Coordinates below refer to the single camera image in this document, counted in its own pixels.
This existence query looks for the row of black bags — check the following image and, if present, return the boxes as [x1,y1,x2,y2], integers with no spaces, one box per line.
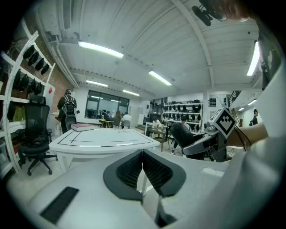
[163,103,202,131]
[6,44,51,123]

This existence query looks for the white chair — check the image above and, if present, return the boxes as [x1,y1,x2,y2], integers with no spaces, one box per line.
[227,145,245,157]

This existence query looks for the brown wooden desk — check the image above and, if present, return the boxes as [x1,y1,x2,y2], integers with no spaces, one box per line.
[148,127,171,153]

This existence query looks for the white shelving unit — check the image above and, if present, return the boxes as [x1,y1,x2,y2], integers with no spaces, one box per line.
[0,51,11,179]
[4,31,56,175]
[162,100,203,133]

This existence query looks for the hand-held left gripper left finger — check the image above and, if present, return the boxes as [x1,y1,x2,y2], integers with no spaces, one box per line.
[6,149,157,229]

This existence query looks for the gray backpack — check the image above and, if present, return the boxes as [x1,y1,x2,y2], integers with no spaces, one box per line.
[62,95,76,117]

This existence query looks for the black head-mounted camera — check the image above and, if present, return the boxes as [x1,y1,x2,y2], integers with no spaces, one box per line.
[191,0,219,27]

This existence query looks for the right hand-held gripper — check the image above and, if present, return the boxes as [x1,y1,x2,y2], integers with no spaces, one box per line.
[182,107,238,163]

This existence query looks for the white refrigerator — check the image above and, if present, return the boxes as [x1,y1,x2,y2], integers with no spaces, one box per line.
[43,85,56,114]

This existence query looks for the white table with black lines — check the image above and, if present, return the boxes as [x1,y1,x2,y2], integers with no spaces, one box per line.
[48,127,160,175]

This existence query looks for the red hardcover book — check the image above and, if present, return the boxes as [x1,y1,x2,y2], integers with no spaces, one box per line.
[71,123,95,132]

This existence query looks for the person's head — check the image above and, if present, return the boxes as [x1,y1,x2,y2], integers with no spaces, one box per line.
[220,0,252,22]

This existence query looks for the black office chair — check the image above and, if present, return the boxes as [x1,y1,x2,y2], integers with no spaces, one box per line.
[17,95,58,176]

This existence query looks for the black shelving rack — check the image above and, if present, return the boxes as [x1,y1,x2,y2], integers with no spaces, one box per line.
[149,98,168,123]

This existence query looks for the black-framed eyeglasses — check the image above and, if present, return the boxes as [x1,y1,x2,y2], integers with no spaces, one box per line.
[213,8,228,22]

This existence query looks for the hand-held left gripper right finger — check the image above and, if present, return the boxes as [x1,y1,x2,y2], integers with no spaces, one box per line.
[142,148,229,228]

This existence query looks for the dark framed window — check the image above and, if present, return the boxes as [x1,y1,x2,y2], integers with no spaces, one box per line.
[84,89,130,119]

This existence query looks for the black cable bundle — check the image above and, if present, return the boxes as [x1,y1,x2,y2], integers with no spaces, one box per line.
[232,109,252,153]

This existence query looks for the person's right forearm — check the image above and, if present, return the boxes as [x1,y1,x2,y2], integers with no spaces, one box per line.
[227,122,269,148]

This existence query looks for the person's arm in white sleeve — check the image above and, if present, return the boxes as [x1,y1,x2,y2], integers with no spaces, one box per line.
[163,20,286,229]

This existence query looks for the light wooden table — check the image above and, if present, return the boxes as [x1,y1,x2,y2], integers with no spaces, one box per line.
[99,119,114,128]

